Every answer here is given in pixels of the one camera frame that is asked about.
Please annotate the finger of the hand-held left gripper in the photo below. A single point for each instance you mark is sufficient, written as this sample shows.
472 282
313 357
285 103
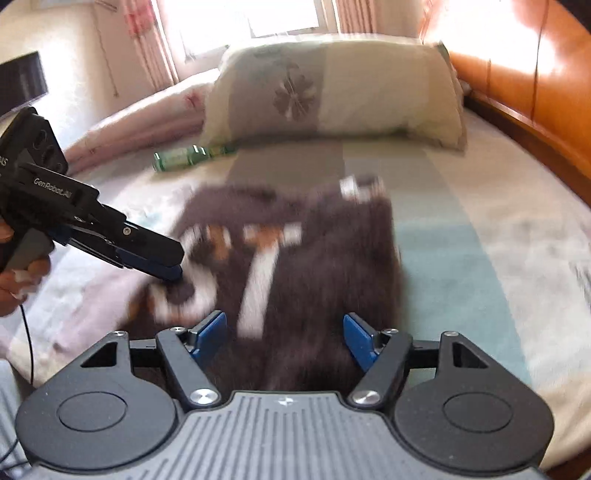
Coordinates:
152 270
152 244

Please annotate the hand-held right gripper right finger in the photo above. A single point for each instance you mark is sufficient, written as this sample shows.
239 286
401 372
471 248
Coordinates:
362 339

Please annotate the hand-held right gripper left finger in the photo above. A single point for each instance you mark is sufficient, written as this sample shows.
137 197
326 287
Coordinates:
207 337

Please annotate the brown fuzzy sweater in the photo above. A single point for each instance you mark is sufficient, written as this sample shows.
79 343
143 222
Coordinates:
300 277

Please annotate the person's left hand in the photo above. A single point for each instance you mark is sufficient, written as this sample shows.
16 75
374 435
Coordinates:
18 281

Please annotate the green glass bottle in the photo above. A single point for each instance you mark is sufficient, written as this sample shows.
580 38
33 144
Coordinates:
184 157

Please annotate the dark television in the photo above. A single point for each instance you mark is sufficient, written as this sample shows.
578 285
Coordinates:
21 85

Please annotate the folded pink floral quilt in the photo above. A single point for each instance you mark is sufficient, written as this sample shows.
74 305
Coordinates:
138 124

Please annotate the pink patterned curtain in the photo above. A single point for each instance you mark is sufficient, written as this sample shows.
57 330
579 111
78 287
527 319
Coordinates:
355 16
147 41

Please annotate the floral patchwork pillow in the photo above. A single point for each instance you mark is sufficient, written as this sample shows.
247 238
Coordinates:
351 87

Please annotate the wooden headboard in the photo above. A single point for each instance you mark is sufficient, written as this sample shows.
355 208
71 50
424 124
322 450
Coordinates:
531 78

